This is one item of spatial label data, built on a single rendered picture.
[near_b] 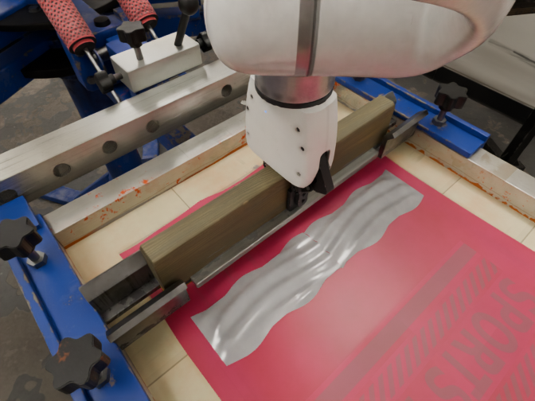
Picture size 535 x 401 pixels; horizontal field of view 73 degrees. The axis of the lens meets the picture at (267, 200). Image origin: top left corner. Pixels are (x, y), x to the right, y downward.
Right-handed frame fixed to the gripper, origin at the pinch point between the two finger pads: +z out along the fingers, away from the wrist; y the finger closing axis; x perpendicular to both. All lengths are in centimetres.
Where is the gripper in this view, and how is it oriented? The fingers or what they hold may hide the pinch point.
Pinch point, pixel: (287, 186)
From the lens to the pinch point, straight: 46.1
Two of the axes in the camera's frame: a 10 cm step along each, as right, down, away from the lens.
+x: 7.6, -5.2, 4.0
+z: 0.0, 6.2, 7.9
